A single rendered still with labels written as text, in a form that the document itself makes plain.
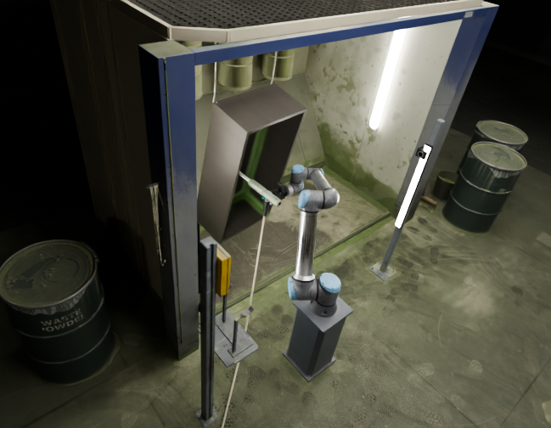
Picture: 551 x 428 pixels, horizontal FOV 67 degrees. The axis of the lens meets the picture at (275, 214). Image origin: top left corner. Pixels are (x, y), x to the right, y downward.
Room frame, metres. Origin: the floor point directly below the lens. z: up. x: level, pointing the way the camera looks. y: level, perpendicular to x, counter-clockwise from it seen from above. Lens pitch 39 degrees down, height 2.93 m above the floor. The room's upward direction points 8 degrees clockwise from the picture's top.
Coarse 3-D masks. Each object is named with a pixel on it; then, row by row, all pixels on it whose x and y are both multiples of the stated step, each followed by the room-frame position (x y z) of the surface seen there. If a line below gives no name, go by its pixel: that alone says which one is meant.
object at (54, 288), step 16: (16, 256) 1.77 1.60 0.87; (32, 256) 1.79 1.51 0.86; (48, 256) 1.81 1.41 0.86; (64, 256) 1.83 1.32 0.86; (80, 256) 1.84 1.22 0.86; (16, 272) 1.65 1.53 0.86; (32, 272) 1.67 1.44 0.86; (48, 272) 1.68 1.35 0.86; (64, 272) 1.70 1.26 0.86; (80, 272) 1.72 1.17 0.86; (0, 288) 1.51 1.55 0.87; (16, 288) 1.53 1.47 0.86; (32, 288) 1.55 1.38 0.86; (48, 288) 1.56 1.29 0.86; (64, 288) 1.58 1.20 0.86; (80, 288) 1.59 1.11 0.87; (32, 304) 1.43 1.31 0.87
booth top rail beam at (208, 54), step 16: (416, 16) 3.09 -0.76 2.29; (432, 16) 3.18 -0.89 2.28; (448, 16) 3.33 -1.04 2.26; (304, 32) 2.36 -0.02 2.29; (320, 32) 2.40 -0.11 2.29; (336, 32) 2.49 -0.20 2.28; (352, 32) 2.59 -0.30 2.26; (368, 32) 2.70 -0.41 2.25; (384, 32) 2.81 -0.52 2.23; (192, 48) 1.88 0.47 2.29; (208, 48) 1.91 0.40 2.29; (224, 48) 1.95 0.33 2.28; (240, 48) 2.01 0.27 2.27; (256, 48) 2.08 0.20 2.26; (272, 48) 2.15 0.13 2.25; (288, 48) 2.23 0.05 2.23
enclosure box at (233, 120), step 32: (256, 96) 2.83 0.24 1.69; (288, 96) 2.95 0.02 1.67; (224, 128) 2.53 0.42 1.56; (256, 128) 2.46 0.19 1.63; (288, 128) 2.96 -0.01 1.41; (224, 160) 2.53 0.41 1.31; (256, 160) 3.15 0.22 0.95; (288, 160) 2.92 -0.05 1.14; (224, 192) 2.52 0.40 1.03; (256, 192) 3.13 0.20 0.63; (224, 224) 2.52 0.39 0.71
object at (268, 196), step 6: (240, 174) 2.58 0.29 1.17; (246, 180) 2.53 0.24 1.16; (252, 180) 2.51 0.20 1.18; (252, 186) 2.47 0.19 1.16; (258, 186) 2.45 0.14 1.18; (258, 192) 2.44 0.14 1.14; (264, 192) 2.40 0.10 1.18; (270, 192) 2.41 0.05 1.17; (270, 198) 2.35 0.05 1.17; (276, 198) 2.34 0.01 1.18; (264, 204) 2.39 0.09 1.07; (276, 204) 2.31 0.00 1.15; (264, 210) 2.39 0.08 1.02; (264, 216) 2.39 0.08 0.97
